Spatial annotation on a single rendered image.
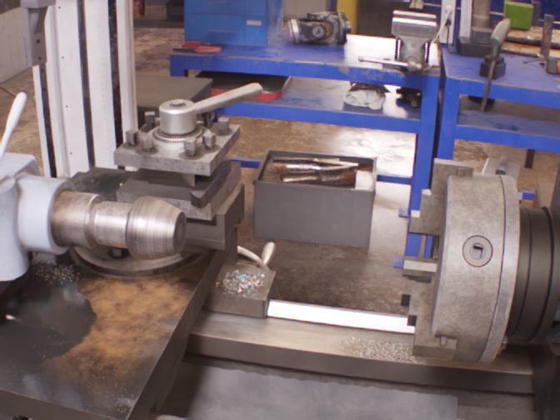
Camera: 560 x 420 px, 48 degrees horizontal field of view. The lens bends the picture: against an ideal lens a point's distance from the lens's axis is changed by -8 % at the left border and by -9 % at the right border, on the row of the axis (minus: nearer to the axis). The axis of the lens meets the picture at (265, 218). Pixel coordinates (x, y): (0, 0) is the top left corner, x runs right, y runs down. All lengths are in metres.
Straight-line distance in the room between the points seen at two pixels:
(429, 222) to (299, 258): 2.10
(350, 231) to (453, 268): 2.25
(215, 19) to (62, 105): 0.91
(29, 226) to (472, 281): 0.60
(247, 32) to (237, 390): 1.89
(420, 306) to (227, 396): 0.48
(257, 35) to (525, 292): 2.16
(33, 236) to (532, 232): 0.68
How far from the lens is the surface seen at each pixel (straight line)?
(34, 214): 0.97
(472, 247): 0.78
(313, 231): 3.03
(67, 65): 2.16
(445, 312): 0.79
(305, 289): 2.75
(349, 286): 2.78
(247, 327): 1.18
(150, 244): 0.92
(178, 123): 1.09
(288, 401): 1.20
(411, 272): 0.94
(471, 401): 1.24
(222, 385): 1.22
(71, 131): 2.23
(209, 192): 1.07
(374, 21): 6.35
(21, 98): 0.96
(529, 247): 0.84
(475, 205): 0.81
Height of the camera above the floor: 1.56
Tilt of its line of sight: 29 degrees down
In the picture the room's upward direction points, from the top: 1 degrees clockwise
